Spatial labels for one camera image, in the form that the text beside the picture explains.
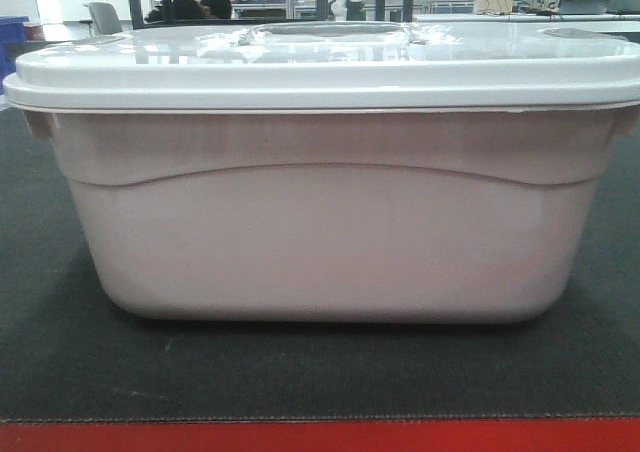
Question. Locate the white plastic storage bin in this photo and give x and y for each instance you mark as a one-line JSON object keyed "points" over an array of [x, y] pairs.
{"points": [[453, 217]]}

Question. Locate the grey office chair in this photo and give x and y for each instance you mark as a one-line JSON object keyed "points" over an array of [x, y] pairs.
{"points": [[105, 20]]}

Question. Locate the person in black clothes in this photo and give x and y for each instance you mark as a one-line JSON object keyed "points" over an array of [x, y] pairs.
{"points": [[201, 9]]}

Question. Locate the white bin lid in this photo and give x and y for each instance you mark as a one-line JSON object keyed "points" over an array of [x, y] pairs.
{"points": [[297, 67]]}

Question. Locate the black table mat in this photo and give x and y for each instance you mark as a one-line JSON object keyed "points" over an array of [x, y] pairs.
{"points": [[69, 355]]}

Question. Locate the blue bin left edge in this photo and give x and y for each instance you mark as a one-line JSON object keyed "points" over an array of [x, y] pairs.
{"points": [[11, 31]]}

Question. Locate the red table edge strip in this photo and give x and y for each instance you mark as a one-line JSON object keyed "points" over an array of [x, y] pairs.
{"points": [[593, 434]]}

